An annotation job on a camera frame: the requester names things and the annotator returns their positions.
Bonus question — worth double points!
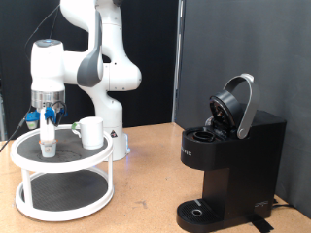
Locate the black power cord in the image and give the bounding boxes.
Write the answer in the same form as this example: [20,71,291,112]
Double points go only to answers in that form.
[271,197,296,210]

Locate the black Keurig coffee machine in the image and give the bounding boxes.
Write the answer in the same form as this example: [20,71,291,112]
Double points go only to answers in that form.
[175,73,288,233]

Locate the black curtain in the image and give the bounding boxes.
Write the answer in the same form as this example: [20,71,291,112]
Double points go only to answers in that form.
[0,0,179,142]

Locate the white coffee pod orange rim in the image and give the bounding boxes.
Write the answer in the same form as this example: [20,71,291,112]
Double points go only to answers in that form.
[38,139,58,159]

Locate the grey partition panel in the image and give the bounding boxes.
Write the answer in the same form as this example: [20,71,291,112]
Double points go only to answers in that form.
[179,0,311,219]

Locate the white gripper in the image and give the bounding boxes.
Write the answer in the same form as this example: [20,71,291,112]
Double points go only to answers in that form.
[39,106,56,153]

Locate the vertical metal post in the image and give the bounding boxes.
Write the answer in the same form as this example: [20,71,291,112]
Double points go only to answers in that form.
[171,0,187,124]

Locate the blue cable clip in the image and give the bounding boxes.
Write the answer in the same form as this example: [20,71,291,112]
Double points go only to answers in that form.
[44,107,56,125]

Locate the white two-tier turntable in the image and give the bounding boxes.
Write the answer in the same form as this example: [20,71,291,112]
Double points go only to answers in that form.
[9,123,116,222]

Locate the black tape strip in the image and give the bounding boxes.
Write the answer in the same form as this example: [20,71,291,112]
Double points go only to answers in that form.
[248,214,275,233]

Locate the white mug green handle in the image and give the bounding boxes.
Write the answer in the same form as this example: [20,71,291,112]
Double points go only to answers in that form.
[71,116,105,150]

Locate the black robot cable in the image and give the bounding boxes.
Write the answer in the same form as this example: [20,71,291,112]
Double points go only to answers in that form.
[0,4,68,153]

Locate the wrist camera blue mount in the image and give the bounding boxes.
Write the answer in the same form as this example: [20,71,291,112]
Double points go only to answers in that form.
[24,111,41,131]

